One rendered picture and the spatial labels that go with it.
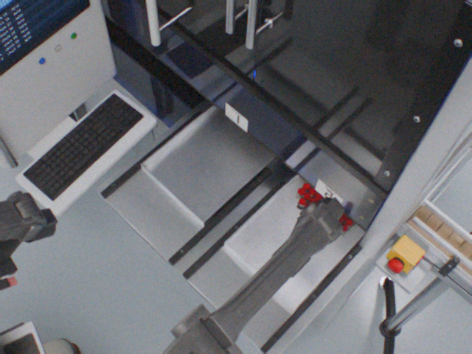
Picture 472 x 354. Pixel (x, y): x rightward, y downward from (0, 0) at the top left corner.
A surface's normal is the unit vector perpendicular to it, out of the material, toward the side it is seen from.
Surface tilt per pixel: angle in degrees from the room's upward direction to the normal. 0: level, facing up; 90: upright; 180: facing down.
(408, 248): 0
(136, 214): 0
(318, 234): 26
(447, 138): 90
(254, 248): 0
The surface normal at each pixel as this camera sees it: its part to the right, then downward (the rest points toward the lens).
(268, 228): 0.04, -0.47
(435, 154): -0.69, 0.62
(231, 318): 0.47, -0.42
